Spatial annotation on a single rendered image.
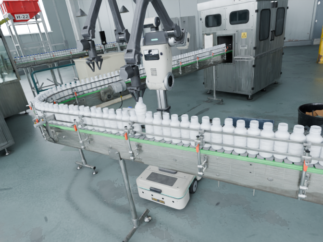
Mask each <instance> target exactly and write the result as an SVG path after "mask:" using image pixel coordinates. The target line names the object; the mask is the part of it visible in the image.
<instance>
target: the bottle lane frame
mask: <svg viewBox="0 0 323 242"><path fill-rule="evenodd" d="M49 126H50V129H53V130H54V131H55V133H56V134H58V135H57V139H58V141H55V143H56V144H60V145H65V146H69V147H74V148H78V149H82V148H81V144H80V139H79V136H78V133H77V131H75V129H74V128H71V127H64V126H58V125H52V124H49ZM79 131H80V134H81V138H82V140H85V139H86V138H87V137H86V134H87V135H88V139H87V140H89V142H90V144H88V142H87V140H85V141H84V144H85V145H87V144H88V145H87V146H86V148H85V150H86V151H91V152H95V153H99V154H104V155H108V156H109V152H108V148H114V149H117V150H118V151H119V154H120V158H122V159H126V160H130V161H131V159H130V157H131V156H130V154H129V147H128V142H127V140H126V139H125V136H120V135H113V134H107V133H99V132H95V131H94V132H93V131H88V130H81V129H79ZM129 139H130V143H131V148H132V150H134V149H135V148H136V145H135V143H136V144H138V148H137V149H138V150H139V154H138V155H137V156H136V157H135V158H136V159H135V160H134V162H138V163H143V164H147V165H151V166H156V167H159V168H164V169H169V170H174V171H178V172H182V173H186V174H190V175H195V176H199V175H198V172H199V169H198V154H197V152H196V148H191V147H185V146H183V145H182V146H179V145H177V144H176V145H172V144H171V143H170V144H166V143H160V142H155V141H149V140H144V139H143V140H142V139H139V138H138V139H136V138H129ZM136 154H137V150H135V151H134V156H135V155H136ZM204 156H207V161H206V162H205V163H207V165H208V167H207V168H206V169H205V170H204V175H203V176H202V177H203V178H207V179H211V180H216V181H220V182H225V183H229V184H234V185H238V186H242V187H247V188H250V189H255V190H259V191H263V192H268V193H272V194H277V195H281V196H286V197H290V198H294V199H297V198H298V191H299V185H300V179H301V173H302V167H303V166H299V165H294V163H292V164H287V163H284V161H283V162H282V163H281V162H275V160H273V161H269V160H266V159H265V158H264V159H257V157H255V158H251V157H248V156H246V157H244V156H240V154H239V155H232V153H231V154H226V153H224V152H223V153H220V152H217V151H215V152H214V151H210V150H203V148H202V149H201V150H200V157H201V164H203V162H204ZM306 174H309V175H310V176H309V180H307V181H306V182H308V189H307V190H306V193H305V195H306V198H305V199H302V200H303V201H307V202H311V203H315V204H320V205H323V169H316V168H315V167H314V166H313V168H310V167H308V168H307V173H306Z"/></svg>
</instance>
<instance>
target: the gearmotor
mask: <svg viewBox="0 0 323 242"><path fill-rule="evenodd" d="M125 90H126V84H125V82H124V81H120V82H117V83H113V84H110V85H108V88H105V89H102V90H100V95H101V99H102V102H103V103H105V102H108V101H111V100H114V99H113V94H116V93H119V92H120V95H121V92H122V91H125ZM121 100H122V96H121ZM122 103H123V101H122ZM121 106H122V104H121ZM121 106H120V107H121ZM120 107H119V108H120Z"/></svg>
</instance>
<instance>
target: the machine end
mask: <svg viewBox="0 0 323 242"><path fill-rule="evenodd" d="M197 5H198V11H201V18H200V21H201V25H202V47H203V48H202V49H205V47H204V35H206V34H213V46H217V45H222V44H225V45H226V46H227V45H230V44H233V45H232V46H231V48H232V47H233V48H232V49H230V50H233V59H231V60H228V61H225V62H222V63H219V64H218V65H216V66H215V87H216V91H224V92H231V93H238V94H245V95H249V97H248V98H247V100H252V99H253V98H251V97H250V96H251V95H253V94H255V93H256V92H258V91H266V90H265V89H264V88H265V87H266V86H268V85H270V84H278V83H277V82H276V81H277V80H278V79H280V77H281V74H282V72H281V68H282V58H283V54H284V52H283V49H284V48H286V46H283V45H284V40H285V39H286V38H285V28H286V15H287V9H288V6H287V5H288V0H213V1H208V2H204V3H199V4H197ZM203 70H204V82H203V85H204V87H205V89H208V92H207V94H211V92H210V91H209V90H213V66H211V67H208V68H205V69H203Z"/></svg>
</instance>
